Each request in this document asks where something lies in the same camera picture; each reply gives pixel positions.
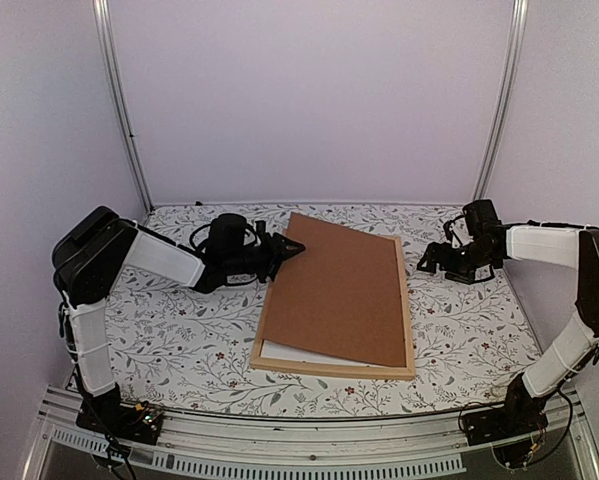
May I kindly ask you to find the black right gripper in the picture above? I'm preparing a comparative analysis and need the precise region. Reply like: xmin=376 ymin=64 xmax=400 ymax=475
xmin=417 ymin=241 xmax=498 ymax=285

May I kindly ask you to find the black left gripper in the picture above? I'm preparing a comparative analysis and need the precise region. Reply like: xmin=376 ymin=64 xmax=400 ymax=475
xmin=225 ymin=233 xmax=306 ymax=284

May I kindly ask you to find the brown backing board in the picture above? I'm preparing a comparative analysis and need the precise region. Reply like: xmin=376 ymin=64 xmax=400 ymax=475
xmin=262 ymin=213 xmax=414 ymax=368

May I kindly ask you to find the photo with white border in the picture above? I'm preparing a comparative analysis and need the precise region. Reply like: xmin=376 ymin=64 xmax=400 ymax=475
xmin=260 ymin=340 xmax=363 ymax=366

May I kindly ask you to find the light wooden picture frame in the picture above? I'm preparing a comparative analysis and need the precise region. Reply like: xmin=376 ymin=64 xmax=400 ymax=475
xmin=250 ymin=235 xmax=415 ymax=381

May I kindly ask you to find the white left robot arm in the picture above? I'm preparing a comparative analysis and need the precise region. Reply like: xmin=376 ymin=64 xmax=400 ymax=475
xmin=51 ymin=206 xmax=305 ymax=434

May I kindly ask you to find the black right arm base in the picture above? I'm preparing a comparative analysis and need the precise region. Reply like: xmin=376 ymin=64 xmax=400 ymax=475
xmin=458 ymin=374 xmax=548 ymax=446

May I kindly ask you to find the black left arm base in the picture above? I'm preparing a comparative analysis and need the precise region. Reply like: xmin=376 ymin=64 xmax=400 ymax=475
xmin=76 ymin=387 xmax=163 ymax=445

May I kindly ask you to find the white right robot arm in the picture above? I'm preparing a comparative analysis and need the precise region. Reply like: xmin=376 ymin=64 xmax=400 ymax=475
xmin=417 ymin=223 xmax=599 ymax=400

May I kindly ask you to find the floral patterned table cover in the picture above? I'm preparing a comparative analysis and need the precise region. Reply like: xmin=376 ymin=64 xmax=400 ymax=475
xmin=106 ymin=204 xmax=541 ymax=418

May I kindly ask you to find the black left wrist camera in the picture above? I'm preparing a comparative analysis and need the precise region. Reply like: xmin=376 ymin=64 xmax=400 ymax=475
xmin=189 ymin=213 xmax=258 ymax=262

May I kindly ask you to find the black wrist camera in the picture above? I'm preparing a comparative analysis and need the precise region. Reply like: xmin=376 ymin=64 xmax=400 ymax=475
xmin=443 ymin=199 xmax=502 ymax=241
xmin=189 ymin=213 xmax=258 ymax=262

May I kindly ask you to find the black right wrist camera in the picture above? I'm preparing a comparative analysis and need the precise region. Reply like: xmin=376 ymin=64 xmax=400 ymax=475
xmin=443 ymin=199 xmax=502 ymax=241

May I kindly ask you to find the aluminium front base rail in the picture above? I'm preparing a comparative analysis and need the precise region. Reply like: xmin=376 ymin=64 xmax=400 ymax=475
xmin=21 ymin=387 xmax=599 ymax=479

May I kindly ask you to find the right aluminium corner post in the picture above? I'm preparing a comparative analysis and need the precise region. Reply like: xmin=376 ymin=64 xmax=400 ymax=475
xmin=472 ymin=0 xmax=529 ymax=200

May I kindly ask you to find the aluminium corner post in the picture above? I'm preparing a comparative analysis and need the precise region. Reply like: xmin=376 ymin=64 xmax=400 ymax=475
xmin=472 ymin=0 xmax=529 ymax=200
xmin=92 ymin=0 xmax=154 ymax=215

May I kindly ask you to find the left aluminium corner post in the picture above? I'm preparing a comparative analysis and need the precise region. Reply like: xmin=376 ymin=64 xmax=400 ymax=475
xmin=92 ymin=0 xmax=154 ymax=215

